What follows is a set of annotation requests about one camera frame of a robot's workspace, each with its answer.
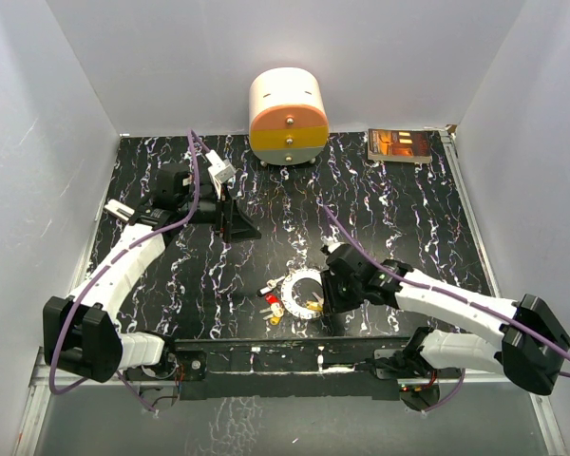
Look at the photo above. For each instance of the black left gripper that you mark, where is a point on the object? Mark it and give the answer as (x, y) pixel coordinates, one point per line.
(230, 221)

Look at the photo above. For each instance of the orange brown book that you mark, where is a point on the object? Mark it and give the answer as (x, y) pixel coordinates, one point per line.
(409, 146)

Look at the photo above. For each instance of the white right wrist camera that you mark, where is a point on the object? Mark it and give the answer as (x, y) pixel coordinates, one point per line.
(329, 247)

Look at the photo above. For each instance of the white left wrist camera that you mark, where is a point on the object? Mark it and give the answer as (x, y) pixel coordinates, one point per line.
(220, 171)

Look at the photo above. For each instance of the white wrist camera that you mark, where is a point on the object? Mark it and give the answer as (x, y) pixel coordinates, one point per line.
(220, 171)
(329, 247)

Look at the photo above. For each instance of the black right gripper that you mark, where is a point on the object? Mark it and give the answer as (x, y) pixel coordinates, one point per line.
(332, 303)

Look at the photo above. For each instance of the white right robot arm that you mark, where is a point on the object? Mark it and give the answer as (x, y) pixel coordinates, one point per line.
(520, 339)

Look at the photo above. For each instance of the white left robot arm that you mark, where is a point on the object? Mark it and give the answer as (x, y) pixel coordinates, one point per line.
(79, 330)

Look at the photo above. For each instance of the white rectangular eraser block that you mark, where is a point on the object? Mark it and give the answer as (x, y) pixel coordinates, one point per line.
(119, 210)

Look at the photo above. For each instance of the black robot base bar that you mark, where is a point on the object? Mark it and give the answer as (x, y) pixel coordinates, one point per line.
(304, 368)

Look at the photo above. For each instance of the aluminium frame rail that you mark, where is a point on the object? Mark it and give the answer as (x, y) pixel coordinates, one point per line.
(448, 143)

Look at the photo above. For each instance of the round three-drawer mini cabinet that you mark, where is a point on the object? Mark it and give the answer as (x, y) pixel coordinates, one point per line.
(288, 124)

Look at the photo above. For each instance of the black key tag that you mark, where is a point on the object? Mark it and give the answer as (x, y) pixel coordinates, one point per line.
(270, 285)

